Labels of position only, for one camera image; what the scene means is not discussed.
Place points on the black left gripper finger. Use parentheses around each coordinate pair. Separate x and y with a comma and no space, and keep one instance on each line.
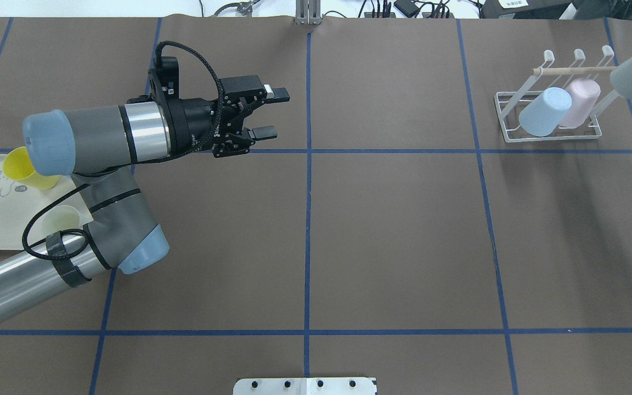
(276,95)
(258,134)

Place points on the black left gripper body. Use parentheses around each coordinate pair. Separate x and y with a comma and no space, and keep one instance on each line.
(196,122)

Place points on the pink cup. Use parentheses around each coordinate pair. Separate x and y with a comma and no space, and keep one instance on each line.
(584,93)

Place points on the light blue cup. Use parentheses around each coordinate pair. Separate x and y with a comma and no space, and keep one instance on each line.
(543,114)

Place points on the cream white cup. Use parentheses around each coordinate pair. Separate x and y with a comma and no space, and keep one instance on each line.
(63,217)

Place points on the yellow cup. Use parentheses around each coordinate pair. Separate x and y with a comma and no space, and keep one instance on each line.
(18,166)

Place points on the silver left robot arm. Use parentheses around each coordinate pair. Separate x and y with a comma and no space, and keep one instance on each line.
(105,222)

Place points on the wooden rack dowel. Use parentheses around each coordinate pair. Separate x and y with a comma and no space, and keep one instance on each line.
(559,71)

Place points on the cream plastic tray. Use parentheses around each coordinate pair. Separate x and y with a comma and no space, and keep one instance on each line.
(14,208)

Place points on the white wire cup rack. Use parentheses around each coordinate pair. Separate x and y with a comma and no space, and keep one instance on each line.
(509,105)

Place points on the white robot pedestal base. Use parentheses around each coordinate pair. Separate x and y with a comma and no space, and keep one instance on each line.
(306,385)

